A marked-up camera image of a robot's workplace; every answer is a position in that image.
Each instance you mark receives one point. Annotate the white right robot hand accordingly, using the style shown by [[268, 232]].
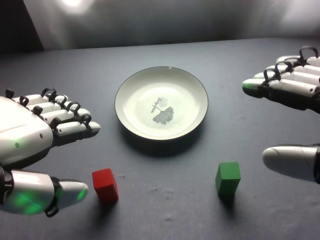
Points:
[[292, 80]]

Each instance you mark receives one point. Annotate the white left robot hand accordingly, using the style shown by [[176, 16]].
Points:
[[25, 130]]

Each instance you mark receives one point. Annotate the red cube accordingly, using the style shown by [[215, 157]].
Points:
[[105, 183]]

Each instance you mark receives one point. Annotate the green cube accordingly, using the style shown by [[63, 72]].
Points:
[[228, 177]]

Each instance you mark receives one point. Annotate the white plate with leaf print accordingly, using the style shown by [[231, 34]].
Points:
[[150, 100]]

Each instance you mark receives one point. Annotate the dark background panel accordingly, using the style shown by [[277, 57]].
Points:
[[15, 25]]

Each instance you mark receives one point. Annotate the grey table cloth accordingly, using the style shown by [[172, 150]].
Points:
[[160, 212]]

